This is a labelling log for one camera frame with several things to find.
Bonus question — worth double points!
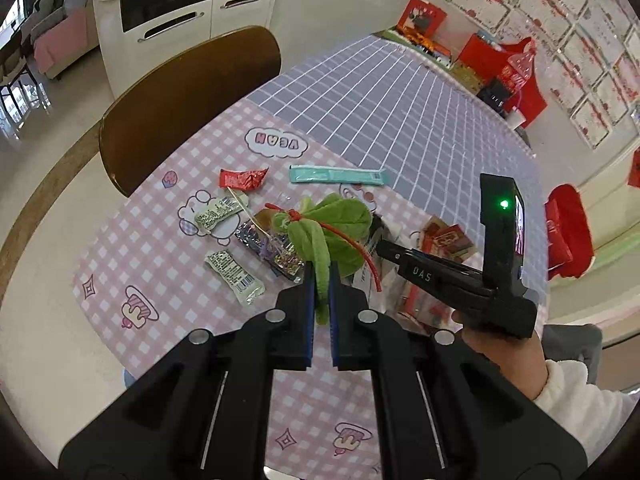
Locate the purple glitter wrapper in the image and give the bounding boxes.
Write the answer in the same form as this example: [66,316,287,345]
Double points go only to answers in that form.
[234,221,305,283]

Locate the red gift bags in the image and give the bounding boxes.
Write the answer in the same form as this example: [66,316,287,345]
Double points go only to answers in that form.
[394,0,547,127]

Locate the red cushioned chair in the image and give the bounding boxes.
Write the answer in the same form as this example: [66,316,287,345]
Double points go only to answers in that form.
[544,184,594,281]

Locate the white green snack wrapper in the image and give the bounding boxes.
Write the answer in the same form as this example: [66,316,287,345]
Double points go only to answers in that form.
[204,250,266,306]

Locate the white fleece sleeve forearm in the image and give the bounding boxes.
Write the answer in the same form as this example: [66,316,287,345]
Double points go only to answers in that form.
[534,360,639,465]

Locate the pink checked tablecloth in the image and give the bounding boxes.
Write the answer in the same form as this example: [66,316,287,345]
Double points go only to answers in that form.
[71,34,550,480]

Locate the brown wooden chair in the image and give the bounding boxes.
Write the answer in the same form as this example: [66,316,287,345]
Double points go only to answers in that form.
[98,26,281,197]

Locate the white sideboard cabinet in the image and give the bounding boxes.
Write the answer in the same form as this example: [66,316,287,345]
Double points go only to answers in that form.
[93,0,274,96]

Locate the red paper packets pile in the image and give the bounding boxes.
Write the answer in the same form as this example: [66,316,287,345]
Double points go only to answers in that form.
[418,216,477,263]

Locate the teal long wrapper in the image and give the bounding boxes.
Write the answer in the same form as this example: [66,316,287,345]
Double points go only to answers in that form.
[288,165,390,186]

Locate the pale green snack wrapper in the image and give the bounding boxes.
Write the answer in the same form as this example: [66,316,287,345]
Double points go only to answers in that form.
[194,190,248,234]

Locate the green leaf with red string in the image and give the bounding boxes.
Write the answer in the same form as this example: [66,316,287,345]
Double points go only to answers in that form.
[265,193,382,325]

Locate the red snack wrapper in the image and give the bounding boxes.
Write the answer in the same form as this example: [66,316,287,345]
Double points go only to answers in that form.
[218,168,268,192]

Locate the pink sofa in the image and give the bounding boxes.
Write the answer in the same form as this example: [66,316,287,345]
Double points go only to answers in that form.
[30,0,99,79]

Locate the person's right hand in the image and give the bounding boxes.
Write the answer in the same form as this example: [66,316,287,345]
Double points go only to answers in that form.
[452,310,549,400]

